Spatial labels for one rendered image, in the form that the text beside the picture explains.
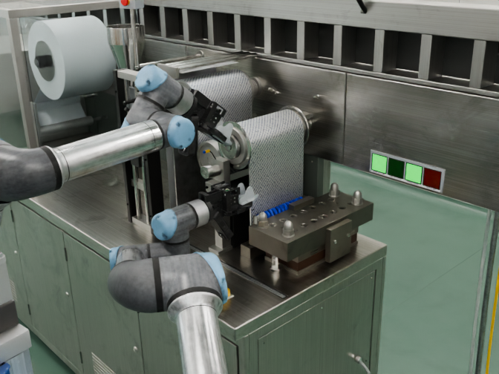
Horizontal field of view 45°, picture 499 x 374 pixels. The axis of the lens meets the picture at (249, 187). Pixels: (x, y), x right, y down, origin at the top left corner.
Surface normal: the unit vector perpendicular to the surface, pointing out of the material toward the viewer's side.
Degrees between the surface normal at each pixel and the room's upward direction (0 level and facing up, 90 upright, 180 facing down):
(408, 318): 0
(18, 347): 90
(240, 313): 0
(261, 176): 90
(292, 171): 90
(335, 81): 90
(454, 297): 0
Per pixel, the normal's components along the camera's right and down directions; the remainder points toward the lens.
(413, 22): -0.73, 0.27
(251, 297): -0.02, -0.93
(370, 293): 0.68, 0.26
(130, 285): -0.42, -0.15
